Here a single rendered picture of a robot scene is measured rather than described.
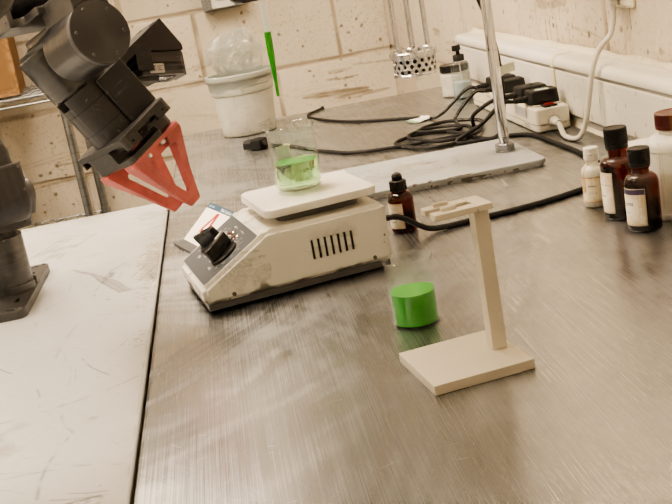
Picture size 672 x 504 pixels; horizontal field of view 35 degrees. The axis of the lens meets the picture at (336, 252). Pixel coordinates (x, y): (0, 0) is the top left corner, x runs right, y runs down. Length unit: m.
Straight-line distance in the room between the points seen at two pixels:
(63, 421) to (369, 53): 2.76
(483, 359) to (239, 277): 0.33
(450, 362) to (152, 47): 0.45
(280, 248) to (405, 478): 0.43
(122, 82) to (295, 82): 2.51
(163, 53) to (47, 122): 2.48
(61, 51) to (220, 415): 0.35
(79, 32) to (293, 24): 2.58
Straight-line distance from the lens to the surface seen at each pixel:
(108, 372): 0.97
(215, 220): 1.33
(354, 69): 3.53
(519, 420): 0.73
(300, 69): 3.51
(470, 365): 0.81
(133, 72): 1.07
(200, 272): 1.09
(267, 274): 1.06
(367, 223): 1.08
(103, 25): 0.96
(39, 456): 0.84
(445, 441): 0.72
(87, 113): 1.02
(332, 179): 1.15
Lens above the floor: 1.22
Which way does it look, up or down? 15 degrees down
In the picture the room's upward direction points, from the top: 10 degrees counter-clockwise
